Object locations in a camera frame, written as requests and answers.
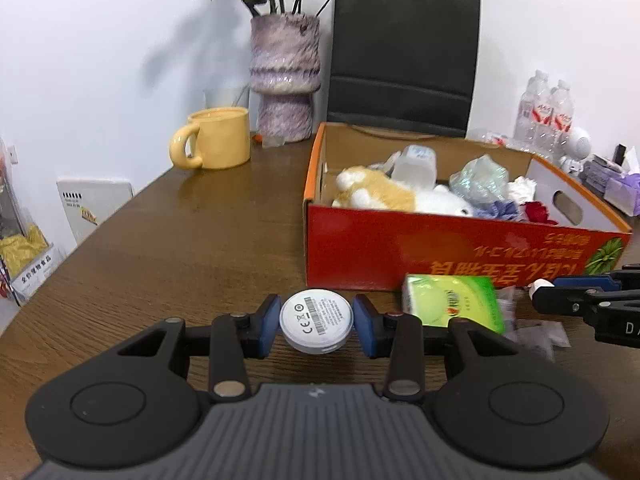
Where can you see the grey patterned pouch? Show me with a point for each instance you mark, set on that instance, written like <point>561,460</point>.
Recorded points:
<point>597,172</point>

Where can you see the small clear plastic packet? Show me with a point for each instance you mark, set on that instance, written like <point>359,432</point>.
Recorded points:
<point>537,332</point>

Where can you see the purple patterned vase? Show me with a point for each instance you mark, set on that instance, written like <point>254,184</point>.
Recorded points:
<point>285,75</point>

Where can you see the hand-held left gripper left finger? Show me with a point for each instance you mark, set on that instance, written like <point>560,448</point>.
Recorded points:
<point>270,325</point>

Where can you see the purple tissue box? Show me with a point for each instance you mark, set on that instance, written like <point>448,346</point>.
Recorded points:
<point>622,192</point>

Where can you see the drinking glass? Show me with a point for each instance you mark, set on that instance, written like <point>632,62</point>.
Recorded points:
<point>225,97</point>

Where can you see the red rose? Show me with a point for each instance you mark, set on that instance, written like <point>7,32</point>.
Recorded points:
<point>537,211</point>

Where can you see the snack display rack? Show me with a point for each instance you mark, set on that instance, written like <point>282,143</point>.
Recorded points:
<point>25,245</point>

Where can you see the small white object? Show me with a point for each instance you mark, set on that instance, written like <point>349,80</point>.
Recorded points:
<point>540,287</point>

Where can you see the black paper bag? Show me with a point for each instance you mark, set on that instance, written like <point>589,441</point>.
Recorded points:
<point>400,50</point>

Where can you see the lying clear plastic bottle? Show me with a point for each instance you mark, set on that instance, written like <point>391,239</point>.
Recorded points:
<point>492,136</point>

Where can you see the purple cloth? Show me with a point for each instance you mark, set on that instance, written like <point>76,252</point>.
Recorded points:
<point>500,209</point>

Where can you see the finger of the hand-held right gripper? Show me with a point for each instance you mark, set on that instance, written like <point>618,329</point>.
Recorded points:
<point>555,302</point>
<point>575,282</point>

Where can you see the yellow mug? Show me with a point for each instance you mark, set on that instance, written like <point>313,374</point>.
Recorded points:
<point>220,140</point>

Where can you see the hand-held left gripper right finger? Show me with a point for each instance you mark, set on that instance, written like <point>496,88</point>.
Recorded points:
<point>364,327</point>

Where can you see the white flat box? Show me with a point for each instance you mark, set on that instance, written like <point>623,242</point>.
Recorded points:
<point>95,200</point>

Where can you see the white tissue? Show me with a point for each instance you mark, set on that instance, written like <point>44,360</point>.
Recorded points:
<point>520,190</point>

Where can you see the red cardboard box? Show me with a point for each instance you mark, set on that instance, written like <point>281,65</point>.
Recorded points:
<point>400,250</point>

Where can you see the orange and white plush toy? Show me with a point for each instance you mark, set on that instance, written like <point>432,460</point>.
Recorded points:
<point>380,192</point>

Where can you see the clear water bottle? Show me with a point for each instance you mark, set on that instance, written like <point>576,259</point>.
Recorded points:
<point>560,120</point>
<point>532,115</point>

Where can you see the green tissue packet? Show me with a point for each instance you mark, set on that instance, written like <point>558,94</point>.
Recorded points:
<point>450,300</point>

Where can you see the white translucent container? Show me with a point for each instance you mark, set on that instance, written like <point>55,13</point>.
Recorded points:
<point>415,165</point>

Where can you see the clear plastic bag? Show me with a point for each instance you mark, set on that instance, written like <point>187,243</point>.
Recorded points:
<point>477,177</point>

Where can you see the white round device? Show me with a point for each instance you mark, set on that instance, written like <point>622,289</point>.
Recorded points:
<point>315,320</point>

